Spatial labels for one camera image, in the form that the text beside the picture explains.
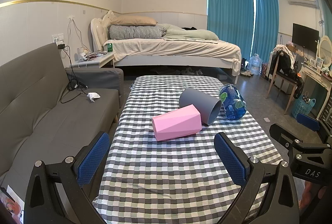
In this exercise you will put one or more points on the teal curtain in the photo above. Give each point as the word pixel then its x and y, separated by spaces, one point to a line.
pixel 264 24
pixel 229 19

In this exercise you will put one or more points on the white wall socket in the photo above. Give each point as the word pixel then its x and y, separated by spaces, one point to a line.
pixel 58 37

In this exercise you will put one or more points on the white bedside table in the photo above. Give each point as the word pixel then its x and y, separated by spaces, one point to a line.
pixel 101 60

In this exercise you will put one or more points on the black television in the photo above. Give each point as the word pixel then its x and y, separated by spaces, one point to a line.
pixel 304 36

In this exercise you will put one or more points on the white bed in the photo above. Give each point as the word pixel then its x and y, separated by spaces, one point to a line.
pixel 99 29

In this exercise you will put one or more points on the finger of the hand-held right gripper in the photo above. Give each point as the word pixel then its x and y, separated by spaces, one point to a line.
pixel 281 133
pixel 307 121

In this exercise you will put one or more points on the white garment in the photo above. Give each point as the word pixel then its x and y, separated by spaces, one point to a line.
pixel 286 49

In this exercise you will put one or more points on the beige bedsheet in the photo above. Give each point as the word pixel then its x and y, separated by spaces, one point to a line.
pixel 176 49

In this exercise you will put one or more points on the black charger plug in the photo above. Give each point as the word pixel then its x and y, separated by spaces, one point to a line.
pixel 61 46

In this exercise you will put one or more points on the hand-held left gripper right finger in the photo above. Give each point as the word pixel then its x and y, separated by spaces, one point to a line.
pixel 230 160

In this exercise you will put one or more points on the pink faceted cup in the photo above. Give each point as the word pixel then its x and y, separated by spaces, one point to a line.
pixel 176 123

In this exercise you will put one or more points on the blue laundry basket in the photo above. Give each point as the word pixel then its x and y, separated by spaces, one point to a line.
pixel 302 108

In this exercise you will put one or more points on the blue transparent cup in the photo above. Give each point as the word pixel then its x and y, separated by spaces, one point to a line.
pixel 233 102

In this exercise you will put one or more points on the black jacket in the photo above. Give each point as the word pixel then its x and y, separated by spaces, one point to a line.
pixel 288 63

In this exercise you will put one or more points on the checkered tablecloth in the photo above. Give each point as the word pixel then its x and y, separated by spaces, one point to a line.
pixel 168 174

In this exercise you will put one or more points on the printed magazine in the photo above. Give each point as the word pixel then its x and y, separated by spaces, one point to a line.
pixel 11 205

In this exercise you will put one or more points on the grey sofa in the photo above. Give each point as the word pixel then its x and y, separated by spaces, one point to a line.
pixel 39 110

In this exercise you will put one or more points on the oval white mirror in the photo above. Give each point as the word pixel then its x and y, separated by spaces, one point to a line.
pixel 326 50

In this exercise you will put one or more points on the pale green blanket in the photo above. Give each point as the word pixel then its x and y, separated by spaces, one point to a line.
pixel 194 34

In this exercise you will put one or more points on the grey cup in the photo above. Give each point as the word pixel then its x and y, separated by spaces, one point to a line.
pixel 197 102

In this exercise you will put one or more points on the beige pillow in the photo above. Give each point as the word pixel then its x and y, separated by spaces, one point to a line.
pixel 133 20

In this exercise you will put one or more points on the checkered quilt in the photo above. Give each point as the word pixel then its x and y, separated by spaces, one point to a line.
pixel 134 31

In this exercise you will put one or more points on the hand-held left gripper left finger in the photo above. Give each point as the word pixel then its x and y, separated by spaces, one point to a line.
pixel 94 159

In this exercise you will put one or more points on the green bottle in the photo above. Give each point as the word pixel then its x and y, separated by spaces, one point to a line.
pixel 110 48

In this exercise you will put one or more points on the person's right hand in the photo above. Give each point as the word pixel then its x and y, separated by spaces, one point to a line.
pixel 312 195

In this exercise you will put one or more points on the small white appliance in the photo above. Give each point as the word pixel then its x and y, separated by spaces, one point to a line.
pixel 80 53

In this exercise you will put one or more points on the white crumpled tissue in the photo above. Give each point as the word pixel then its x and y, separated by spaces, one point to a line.
pixel 93 96

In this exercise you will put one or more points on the clear water jug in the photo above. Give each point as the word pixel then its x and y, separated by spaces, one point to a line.
pixel 255 64

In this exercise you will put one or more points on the pair of shoes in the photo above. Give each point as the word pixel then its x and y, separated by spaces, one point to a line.
pixel 246 73

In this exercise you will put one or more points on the wooden chair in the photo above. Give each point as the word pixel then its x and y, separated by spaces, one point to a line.
pixel 284 78

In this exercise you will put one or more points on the white dressing table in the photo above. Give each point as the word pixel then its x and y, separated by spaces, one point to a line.
pixel 315 78

